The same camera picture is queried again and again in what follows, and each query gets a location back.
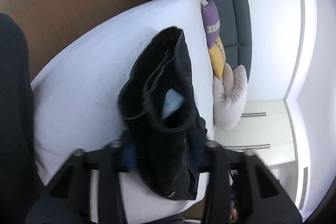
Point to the purple cushion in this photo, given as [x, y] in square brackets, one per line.
[211, 22]

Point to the dark grey padded headboard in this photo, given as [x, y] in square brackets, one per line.
[235, 31]

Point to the white wardrobe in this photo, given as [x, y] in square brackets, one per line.
[276, 132]

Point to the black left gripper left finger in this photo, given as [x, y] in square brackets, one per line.
[66, 198]

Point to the white fluffy pillow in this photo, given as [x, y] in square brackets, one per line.
[229, 100]

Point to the yellow cushion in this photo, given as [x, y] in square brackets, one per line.
[217, 57]

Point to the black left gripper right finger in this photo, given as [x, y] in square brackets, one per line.
[241, 189]

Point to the dark fabric chair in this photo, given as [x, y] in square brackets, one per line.
[20, 182]

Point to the dark black denim pants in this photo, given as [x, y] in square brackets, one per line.
[158, 107]

